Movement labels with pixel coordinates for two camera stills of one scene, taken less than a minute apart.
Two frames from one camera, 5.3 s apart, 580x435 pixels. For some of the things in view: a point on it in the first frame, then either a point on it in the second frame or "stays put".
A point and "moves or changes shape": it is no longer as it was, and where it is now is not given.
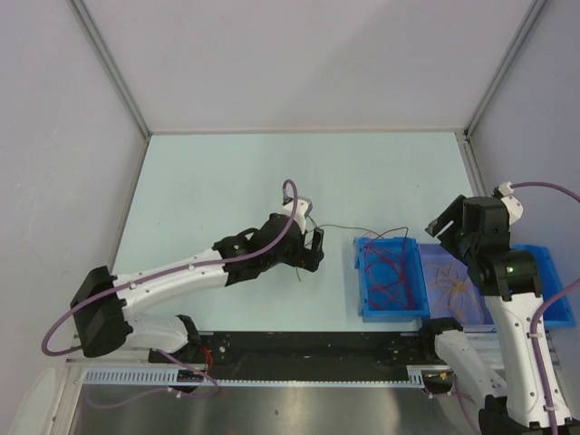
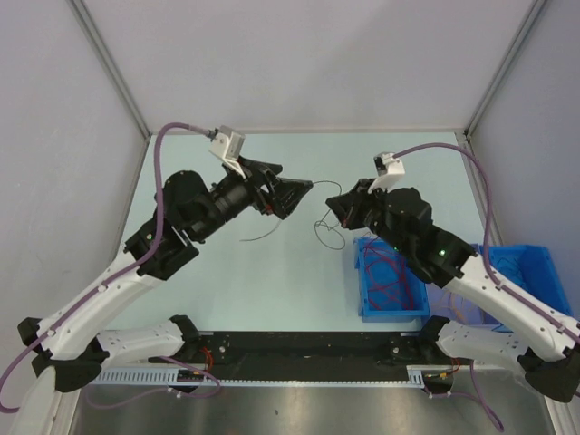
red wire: x=402 y=269 -> x=402 y=300
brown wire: x=318 y=226 -> x=280 y=221
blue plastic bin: x=391 y=285 stays put
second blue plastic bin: x=560 y=312 stays put
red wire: x=390 y=285 -> x=401 y=271
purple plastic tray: x=451 y=292 stays put
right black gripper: x=453 y=212 -> x=347 y=207
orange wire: x=450 y=273 moves or changes shape
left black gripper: x=304 y=256 -> x=282 y=196
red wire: x=402 y=257 -> x=369 y=270
